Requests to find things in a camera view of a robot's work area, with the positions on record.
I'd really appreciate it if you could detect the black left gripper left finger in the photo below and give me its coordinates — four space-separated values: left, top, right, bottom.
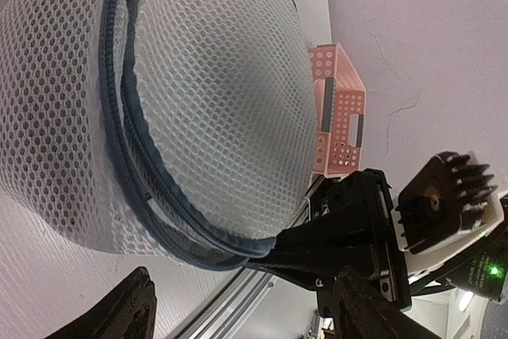
47 267 157 339

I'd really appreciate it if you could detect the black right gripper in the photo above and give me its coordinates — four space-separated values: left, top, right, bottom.
245 169 411 311

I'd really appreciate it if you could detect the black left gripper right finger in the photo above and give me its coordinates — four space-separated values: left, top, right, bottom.
335 267 437 339

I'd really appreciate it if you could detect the white mesh laundry bag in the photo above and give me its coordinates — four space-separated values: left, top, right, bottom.
1 0 317 271

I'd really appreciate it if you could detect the pink perforated plastic basket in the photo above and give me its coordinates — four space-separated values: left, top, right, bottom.
309 44 366 179

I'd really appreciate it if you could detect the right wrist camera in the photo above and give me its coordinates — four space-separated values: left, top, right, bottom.
391 151 506 275

